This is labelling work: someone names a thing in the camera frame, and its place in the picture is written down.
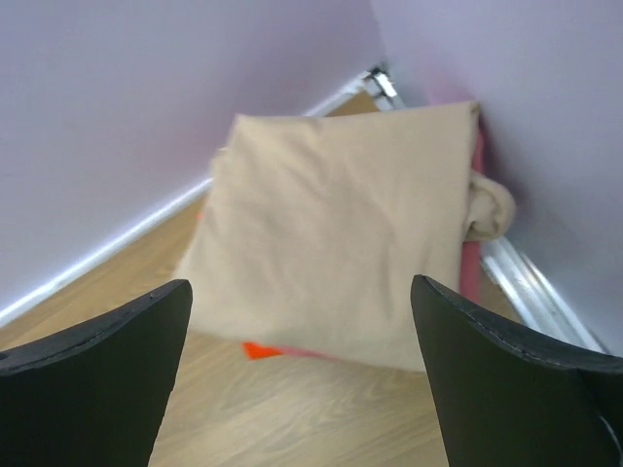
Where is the beige t shirt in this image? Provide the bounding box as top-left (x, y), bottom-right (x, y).
top-left (176, 101), bottom-right (516, 372)

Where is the folded orange t shirt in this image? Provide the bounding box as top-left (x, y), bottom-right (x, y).
top-left (178, 209), bottom-right (290, 360)

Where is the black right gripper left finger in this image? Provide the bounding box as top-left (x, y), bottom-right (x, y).
top-left (1, 279), bottom-right (192, 466)

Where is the folded pink t shirt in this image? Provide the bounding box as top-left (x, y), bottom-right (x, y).
top-left (278, 90), bottom-right (485, 358)

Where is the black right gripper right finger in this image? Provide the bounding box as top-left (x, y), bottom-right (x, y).
top-left (411, 275), bottom-right (622, 466)

